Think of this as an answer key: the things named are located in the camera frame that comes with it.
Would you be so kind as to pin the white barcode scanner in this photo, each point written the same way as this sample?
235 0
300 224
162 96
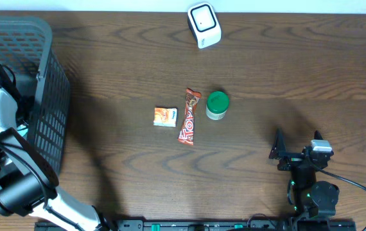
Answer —
204 25

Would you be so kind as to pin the orange tissue packet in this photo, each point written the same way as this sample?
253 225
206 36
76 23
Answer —
165 117

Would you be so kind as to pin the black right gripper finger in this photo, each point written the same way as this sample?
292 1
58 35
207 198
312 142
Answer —
278 150
317 135

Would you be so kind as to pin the red Top chocolate bar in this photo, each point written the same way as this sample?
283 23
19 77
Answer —
186 134

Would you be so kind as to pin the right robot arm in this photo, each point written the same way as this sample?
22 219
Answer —
314 201

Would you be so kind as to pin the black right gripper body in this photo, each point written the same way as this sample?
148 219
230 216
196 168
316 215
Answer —
292 160

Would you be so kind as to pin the teal snack packet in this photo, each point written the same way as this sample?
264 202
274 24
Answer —
22 128

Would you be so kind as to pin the green lid jar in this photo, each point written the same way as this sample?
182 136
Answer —
217 105

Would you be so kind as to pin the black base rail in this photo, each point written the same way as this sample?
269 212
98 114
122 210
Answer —
255 224

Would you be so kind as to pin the grey plastic mesh basket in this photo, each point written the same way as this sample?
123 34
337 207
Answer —
27 56

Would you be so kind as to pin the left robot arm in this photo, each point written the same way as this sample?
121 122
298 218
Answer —
29 185

